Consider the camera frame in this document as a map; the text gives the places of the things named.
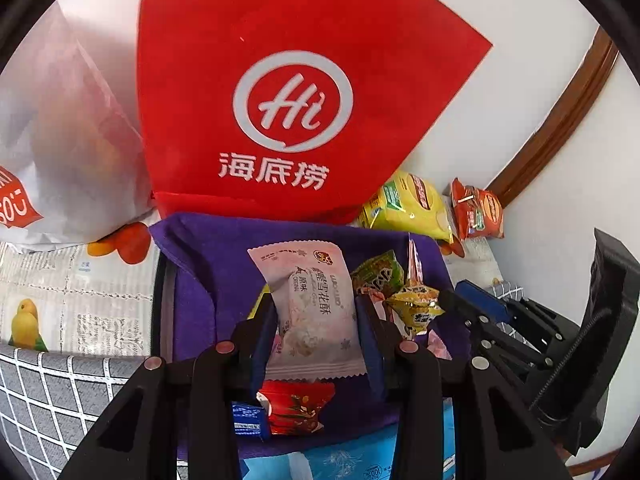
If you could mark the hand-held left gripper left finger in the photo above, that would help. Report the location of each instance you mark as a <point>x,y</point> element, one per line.
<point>262,345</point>

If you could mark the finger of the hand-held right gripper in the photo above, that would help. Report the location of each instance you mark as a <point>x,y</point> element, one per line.
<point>482,297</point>
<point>480,335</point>

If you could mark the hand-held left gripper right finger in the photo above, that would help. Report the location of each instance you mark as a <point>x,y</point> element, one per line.
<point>370,345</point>

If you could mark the yellow triangular snack packet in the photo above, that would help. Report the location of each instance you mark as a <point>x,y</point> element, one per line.
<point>415,305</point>

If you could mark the pink pastry packet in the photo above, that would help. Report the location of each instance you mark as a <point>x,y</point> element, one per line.
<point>315,310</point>

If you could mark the white and red snack packet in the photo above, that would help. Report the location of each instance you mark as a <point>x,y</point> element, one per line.
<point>295,405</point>

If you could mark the green triangular snack packet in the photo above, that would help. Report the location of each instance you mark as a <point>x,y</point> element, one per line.
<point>377,272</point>

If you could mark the pink stick snack packet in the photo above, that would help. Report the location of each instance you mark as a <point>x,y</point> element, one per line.
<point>415,265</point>

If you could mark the purple towel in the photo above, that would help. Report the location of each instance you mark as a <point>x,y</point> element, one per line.
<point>210,260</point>

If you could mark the red chips bag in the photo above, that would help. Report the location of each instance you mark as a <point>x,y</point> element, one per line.
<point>477,210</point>

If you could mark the blue tissue pack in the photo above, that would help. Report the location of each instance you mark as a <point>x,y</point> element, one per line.
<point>350,460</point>

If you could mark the yellow chips bag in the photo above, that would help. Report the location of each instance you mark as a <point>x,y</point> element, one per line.
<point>410,205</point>

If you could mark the red paper bag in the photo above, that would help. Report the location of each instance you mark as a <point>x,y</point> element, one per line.
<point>225,60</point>

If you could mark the white plastic bag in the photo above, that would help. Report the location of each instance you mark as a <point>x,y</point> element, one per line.
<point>60,135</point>

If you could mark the wooden door frame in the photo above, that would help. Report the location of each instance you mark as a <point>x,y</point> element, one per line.
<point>560,125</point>

